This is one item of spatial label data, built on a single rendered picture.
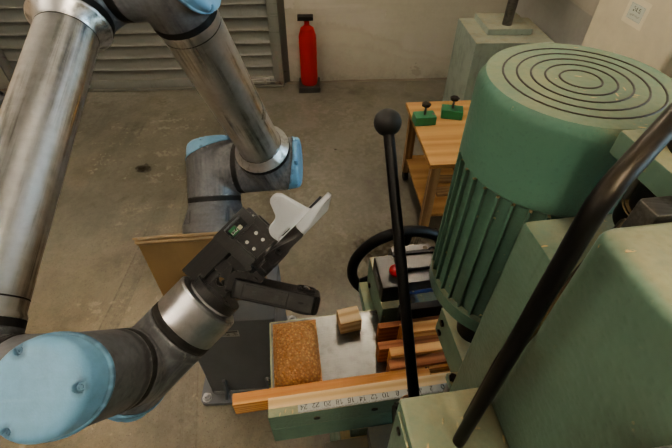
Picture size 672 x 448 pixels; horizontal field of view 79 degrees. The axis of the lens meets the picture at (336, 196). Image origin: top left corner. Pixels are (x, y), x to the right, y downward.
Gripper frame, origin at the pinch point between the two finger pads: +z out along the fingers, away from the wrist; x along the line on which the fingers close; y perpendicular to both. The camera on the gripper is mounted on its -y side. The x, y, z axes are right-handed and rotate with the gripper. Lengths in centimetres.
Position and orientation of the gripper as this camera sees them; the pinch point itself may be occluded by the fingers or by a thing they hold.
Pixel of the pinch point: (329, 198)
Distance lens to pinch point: 55.2
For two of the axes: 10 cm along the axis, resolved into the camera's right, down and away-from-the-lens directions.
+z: 6.9, -7.1, 1.0
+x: -1.1, 0.3, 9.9
